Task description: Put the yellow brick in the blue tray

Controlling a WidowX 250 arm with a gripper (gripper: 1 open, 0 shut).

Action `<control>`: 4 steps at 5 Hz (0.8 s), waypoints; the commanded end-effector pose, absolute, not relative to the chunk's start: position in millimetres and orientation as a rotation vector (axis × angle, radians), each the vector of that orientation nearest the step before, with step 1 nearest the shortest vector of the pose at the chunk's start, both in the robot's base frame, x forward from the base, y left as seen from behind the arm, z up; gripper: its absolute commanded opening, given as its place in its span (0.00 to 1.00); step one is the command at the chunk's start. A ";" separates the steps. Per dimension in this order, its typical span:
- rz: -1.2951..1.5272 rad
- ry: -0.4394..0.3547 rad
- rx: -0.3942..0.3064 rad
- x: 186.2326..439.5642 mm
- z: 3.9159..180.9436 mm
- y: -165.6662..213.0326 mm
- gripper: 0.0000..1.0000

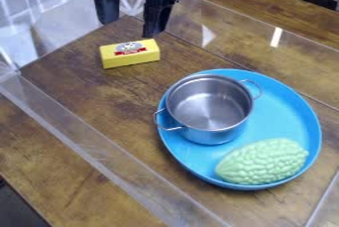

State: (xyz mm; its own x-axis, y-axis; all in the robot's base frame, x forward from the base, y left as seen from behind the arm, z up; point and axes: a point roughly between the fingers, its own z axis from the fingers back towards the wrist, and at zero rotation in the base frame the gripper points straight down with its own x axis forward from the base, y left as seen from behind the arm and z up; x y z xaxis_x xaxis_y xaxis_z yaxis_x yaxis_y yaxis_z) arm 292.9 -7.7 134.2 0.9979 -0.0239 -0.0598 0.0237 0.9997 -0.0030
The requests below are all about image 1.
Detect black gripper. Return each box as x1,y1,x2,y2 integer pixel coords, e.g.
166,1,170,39
143,0,179,38

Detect yellow brick with label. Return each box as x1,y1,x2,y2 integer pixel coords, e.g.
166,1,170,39
99,39,161,69

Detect small steel pot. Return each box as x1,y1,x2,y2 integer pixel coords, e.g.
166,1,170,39
154,73,263,146

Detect green bitter gourd toy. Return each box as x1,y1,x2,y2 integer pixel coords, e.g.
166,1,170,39
215,138,309,185

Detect blue round tray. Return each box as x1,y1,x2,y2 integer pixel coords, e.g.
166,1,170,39
158,68,322,190

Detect clear acrylic enclosure wall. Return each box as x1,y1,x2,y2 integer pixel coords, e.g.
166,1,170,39
0,0,339,227

